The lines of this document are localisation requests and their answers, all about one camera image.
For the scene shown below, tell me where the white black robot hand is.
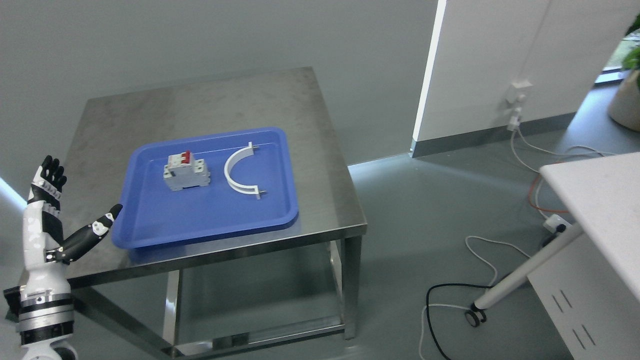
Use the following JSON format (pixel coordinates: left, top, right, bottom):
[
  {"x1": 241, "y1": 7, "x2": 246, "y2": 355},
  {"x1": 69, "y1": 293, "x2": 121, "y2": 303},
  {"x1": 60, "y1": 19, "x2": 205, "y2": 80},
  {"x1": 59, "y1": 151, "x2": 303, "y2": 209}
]
[{"x1": 20, "y1": 155, "x2": 123, "y2": 306}]

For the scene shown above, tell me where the grey circuit breaker red switch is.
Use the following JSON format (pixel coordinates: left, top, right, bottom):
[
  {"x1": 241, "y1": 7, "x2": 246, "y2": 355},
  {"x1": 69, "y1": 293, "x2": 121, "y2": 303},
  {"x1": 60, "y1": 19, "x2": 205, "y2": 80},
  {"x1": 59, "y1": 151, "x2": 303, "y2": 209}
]
[{"x1": 162, "y1": 150, "x2": 211, "y2": 192}]

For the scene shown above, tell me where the blue plastic tray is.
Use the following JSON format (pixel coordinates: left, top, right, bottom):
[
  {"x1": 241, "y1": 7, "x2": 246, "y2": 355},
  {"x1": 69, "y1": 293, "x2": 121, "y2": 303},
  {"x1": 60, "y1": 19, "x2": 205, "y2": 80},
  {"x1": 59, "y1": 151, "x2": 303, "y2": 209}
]
[{"x1": 110, "y1": 127, "x2": 298, "y2": 249}]

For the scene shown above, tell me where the stainless steel table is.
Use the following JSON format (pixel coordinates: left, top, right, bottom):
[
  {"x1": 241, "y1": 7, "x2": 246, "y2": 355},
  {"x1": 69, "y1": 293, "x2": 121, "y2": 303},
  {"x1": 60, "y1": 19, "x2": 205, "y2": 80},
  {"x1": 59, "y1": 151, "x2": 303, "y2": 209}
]
[{"x1": 61, "y1": 67, "x2": 367, "y2": 360}]

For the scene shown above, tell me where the white power strip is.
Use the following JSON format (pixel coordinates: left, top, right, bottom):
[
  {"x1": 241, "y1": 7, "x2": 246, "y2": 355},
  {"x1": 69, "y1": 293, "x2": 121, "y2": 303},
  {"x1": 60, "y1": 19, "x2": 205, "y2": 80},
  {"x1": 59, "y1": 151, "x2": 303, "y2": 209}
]
[{"x1": 542, "y1": 214, "x2": 572, "y2": 234}]

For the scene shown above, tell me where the white perforated cabinet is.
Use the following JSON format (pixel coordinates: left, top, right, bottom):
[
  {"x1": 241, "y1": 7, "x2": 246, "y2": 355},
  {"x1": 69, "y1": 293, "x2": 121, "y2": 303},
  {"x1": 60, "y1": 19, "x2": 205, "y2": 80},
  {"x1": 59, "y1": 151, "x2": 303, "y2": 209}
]
[{"x1": 528, "y1": 234, "x2": 640, "y2": 360}]

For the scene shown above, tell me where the white table with wheel leg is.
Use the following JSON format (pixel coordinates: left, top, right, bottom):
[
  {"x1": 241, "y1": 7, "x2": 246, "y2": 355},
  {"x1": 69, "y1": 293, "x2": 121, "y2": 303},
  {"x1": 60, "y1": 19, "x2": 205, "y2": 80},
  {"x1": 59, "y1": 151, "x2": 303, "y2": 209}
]
[{"x1": 465, "y1": 152, "x2": 639, "y2": 327}]

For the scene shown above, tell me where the potted plant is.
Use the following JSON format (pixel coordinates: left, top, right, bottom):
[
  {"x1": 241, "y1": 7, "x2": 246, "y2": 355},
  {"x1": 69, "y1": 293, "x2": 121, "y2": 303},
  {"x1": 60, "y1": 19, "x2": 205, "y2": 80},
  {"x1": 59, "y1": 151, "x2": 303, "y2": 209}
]
[{"x1": 607, "y1": 15, "x2": 640, "y2": 132}]

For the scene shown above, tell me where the white curved bracket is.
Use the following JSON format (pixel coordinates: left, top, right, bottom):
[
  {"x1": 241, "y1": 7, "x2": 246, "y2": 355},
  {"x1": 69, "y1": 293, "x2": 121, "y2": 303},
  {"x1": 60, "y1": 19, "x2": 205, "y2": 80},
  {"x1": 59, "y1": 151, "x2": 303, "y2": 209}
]
[{"x1": 222, "y1": 141, "x2": 266, "y2": 200}]

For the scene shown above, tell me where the black cable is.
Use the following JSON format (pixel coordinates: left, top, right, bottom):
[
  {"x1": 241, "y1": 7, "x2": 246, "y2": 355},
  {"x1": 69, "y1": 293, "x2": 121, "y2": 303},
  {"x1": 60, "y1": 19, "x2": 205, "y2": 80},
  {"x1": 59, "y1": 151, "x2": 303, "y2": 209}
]
[{"x1": 426, "y1": 283, "x2": 496, "y2": 360}]

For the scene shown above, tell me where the white cable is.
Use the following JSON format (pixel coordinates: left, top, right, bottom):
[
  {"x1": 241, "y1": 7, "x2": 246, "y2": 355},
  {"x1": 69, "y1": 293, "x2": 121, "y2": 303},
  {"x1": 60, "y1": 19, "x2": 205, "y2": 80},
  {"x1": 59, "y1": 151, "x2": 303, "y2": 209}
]
[{"x1": 418, "y1": 125, "x2": 621, "y2": 360}]

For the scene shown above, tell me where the white wall socket with plug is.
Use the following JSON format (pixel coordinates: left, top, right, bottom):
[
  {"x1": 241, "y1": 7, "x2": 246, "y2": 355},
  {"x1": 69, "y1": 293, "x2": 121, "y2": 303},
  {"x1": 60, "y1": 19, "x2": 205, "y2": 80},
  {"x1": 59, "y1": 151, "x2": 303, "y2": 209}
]
[{"x1": 505, "y1": 79, "x2": 533, "y2": 132}]

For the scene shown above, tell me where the orange cable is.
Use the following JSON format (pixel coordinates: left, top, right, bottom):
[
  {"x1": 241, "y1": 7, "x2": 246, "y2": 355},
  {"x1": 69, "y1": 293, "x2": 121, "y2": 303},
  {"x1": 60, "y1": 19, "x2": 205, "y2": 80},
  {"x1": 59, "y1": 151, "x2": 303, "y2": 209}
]
[{"x1": 530, "y1": 172, "x2": 571, "y2": 214}]

